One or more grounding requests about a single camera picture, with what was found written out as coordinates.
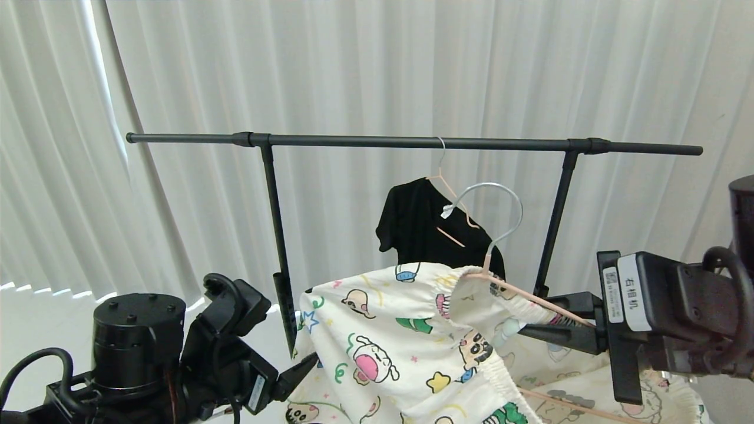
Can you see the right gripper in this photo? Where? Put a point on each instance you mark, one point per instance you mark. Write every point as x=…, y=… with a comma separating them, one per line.
x=624, y=377

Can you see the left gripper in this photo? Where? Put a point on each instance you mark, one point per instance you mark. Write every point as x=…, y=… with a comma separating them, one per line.
x=230, y=377

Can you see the pink clothes hanger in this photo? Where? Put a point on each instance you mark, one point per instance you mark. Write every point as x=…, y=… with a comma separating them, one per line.
x=518, y=291
x=451, y=235

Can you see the cream printed garment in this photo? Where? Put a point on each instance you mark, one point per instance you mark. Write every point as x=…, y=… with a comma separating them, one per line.
x=400, y=330

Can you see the black garment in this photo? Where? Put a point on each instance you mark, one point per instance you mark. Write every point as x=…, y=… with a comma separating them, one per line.
x=412, y=224

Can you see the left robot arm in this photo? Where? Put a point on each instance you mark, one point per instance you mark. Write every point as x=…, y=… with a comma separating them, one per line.
x=138, y=335

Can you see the black clothes rack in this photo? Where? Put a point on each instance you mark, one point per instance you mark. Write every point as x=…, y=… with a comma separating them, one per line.
x=412, y=142

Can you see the white curtain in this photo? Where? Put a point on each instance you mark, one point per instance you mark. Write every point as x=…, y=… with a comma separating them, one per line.
x=353, y=59

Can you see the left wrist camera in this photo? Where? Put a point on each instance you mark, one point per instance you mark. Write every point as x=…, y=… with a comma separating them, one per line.
x=235, y=306

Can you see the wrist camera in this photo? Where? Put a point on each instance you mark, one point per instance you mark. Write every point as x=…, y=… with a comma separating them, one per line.
x=677, y=294
x=235, y=306

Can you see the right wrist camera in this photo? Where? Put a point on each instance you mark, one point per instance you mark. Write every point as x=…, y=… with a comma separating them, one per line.
x=677, y=294

